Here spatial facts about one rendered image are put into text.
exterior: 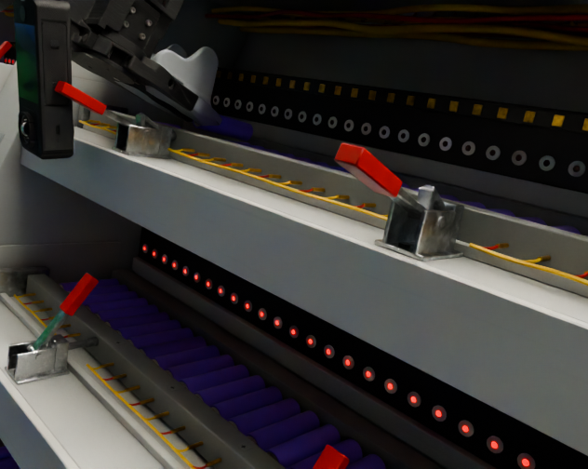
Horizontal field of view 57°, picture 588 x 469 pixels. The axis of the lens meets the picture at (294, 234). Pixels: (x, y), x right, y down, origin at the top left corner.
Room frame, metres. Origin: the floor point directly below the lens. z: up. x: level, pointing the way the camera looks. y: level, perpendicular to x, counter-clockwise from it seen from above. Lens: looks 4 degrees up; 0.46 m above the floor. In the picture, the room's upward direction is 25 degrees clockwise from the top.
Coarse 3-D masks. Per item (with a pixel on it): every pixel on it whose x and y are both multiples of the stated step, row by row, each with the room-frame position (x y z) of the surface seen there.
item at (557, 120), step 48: (240, 96) 0.61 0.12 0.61; (288, 96) 0.56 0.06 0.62; (336, 96) 0.51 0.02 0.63; (384, 96) 0.47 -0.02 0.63; (432, 96) 0.44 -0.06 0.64; (384, 144) 0.48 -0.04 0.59; (432, 144) 0.44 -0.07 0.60; (480, 144) 0.42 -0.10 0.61; (528, 144) 0.39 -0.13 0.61; (576, 144) 0.37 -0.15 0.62
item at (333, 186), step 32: (224, 160) 0.41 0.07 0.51; (256, 160) 0.39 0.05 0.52; (288, 160) 0.37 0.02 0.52; (320, 192) 0.35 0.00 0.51; (352, 192) 0.33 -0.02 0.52; (416, 192) 0.31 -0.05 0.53; (480, 224) 0.28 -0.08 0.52; (512, 224) 0.26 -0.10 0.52; (512, 256) 0.27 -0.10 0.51; (544, 256) 0.25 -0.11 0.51; (576, 256) 0.25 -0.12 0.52
